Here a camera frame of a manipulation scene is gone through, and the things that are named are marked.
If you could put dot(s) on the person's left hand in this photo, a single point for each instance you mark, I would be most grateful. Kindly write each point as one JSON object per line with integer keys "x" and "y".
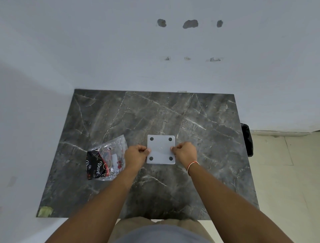
{"x": 135, "y": 156}

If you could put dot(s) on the person's right hand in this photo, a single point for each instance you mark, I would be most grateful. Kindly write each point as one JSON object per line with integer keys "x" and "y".
{"x": 187, "y": 154}

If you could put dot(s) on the Dove tissue plastic packet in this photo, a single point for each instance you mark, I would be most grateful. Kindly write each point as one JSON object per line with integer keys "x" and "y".
{"x": 105, "y": 160}

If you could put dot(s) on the person's right forearm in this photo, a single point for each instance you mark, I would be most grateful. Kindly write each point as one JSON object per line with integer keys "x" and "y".
{"x": 232, "y": 207}

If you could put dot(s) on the person's left forearm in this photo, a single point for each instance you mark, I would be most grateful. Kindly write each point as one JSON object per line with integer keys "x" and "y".
{"x": 97, "y": 210}

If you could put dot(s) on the black object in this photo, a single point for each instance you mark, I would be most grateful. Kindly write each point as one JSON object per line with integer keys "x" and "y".
{"x": 247, "y": 140}

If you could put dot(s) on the person's grey shirt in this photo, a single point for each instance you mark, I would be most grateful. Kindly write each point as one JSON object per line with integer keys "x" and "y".
{"x": 160, "y": 235}

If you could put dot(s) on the yellowish tape patch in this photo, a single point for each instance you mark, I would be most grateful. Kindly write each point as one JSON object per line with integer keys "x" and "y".
{"x": 45, "y": 211}

